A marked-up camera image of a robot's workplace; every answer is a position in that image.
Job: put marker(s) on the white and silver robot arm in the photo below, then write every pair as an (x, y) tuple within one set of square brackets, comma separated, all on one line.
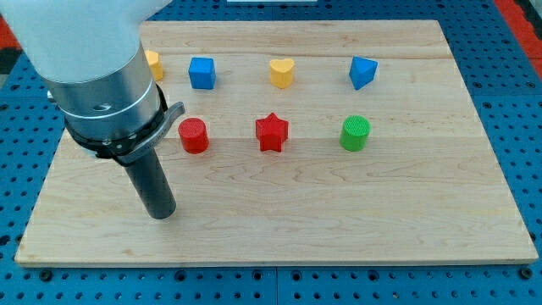
[(89, 54)]

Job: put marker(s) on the yellow block behind arm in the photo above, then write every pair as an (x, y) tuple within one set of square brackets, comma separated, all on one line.
[(155, 64)]

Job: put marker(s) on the red star block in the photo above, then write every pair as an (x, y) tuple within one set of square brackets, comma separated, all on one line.
[(271, 133)]

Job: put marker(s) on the light wooden board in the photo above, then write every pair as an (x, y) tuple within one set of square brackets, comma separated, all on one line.
[(426, 190)]

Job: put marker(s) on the red cylinder block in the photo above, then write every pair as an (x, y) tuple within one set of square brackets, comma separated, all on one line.
[(193, 135)]

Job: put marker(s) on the yellow heart block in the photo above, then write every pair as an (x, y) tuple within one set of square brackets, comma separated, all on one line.
[(281, 72)]

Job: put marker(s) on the green cylinder block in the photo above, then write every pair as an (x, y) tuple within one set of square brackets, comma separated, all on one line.
[(354, 133)]

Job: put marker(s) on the blue cube block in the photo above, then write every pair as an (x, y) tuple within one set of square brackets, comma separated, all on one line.
[(202, 73)]

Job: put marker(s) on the blue triangular prism block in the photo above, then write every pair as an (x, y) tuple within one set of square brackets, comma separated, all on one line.
[(362, 71)]

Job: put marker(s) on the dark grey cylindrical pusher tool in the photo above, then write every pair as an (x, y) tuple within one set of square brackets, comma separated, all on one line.
[(149, 180)]

